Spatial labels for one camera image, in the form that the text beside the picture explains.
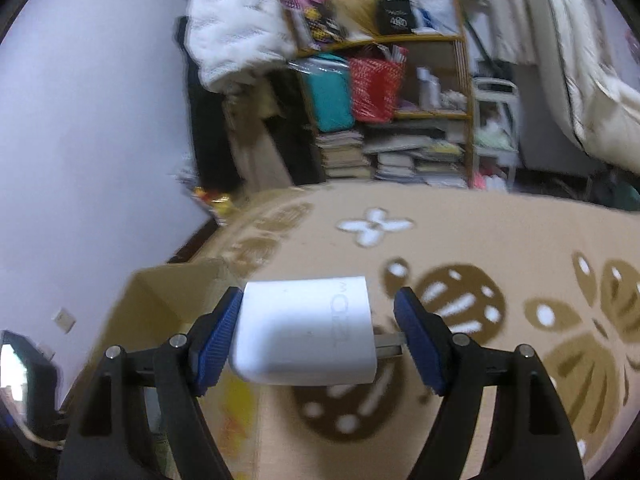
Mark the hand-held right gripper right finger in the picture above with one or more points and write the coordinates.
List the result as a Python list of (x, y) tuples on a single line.
[(420, 345)]

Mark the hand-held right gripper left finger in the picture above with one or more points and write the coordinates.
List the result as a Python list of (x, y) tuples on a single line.
[(217, 340)]

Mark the brown cardboard box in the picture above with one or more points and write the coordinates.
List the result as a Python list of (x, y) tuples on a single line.
[(160, 300)]

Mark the white power adapter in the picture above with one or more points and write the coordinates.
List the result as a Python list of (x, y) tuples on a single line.
[(300, 330)]

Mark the brown wooden skirting board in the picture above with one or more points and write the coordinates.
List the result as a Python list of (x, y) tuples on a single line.
[(192, 242)]

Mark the plastic bag with yellow packets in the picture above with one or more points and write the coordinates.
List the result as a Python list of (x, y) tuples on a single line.
[(215, 200)]

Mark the pink and white small bottles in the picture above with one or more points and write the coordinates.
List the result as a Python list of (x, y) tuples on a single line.
[(482, 180)]

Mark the beige hanging coat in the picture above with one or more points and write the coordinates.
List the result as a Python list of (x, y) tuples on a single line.
[(255, 160)]

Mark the pile of papers and booklets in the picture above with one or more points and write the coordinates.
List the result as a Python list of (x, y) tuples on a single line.
[(415, 160)]

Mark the black hanging coat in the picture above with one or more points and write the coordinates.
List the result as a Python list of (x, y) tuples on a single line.
[(210, 140)]

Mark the stack of books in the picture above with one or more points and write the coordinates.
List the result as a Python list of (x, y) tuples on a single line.
[(345, 155)]

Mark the white orange plush toy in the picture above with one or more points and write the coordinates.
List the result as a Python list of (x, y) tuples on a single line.
[(492, 122)]

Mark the dark green object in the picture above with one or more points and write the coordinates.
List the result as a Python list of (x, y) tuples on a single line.
[(620, 192)]

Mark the row of cosmetic bottles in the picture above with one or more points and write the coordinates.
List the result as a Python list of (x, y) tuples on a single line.
[(430, 90)]

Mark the red patterned bag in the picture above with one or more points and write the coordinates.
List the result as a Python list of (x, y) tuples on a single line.
[(375, 90)]

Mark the teal bag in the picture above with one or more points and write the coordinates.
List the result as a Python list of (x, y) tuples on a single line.
[(327, 95)]

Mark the white trolley cart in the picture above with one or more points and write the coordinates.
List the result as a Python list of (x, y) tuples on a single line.
[(495, 85)]

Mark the wooden shelf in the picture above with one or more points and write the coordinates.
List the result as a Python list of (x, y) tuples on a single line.
[(400, 39)]

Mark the white puffer jacket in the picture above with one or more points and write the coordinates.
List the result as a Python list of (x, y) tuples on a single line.
[(235, 25)]

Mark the black box with white print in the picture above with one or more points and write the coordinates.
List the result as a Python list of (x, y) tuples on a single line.
[(397, 17)]

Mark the clear plastic bag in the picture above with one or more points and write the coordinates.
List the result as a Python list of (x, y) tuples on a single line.
[(435, 5)]

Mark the purple printed bag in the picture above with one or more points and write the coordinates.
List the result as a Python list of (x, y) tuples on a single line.
[(320, 15)]

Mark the blonde wig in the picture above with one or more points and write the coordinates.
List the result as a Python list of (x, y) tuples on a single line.
[(357, 10)]

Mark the beige wall socket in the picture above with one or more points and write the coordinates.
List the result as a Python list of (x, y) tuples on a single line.
[(46, 351), (64, 321)]

